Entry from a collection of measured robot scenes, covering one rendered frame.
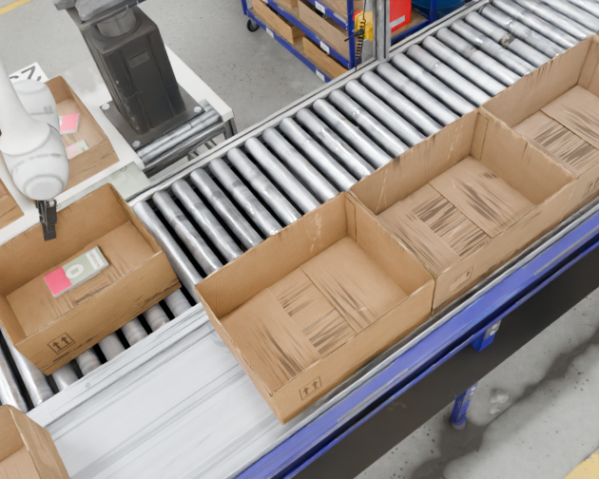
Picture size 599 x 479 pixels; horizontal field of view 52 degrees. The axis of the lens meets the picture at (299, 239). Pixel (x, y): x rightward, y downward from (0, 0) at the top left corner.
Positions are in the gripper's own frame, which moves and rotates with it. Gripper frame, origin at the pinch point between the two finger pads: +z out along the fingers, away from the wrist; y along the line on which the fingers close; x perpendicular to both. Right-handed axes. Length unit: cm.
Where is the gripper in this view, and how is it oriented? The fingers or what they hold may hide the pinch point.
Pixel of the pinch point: (48, 226)
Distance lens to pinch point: 170.6
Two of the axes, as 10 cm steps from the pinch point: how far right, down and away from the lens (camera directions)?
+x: -8.0, 3.0, -5.2
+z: -1.8, 7.1, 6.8
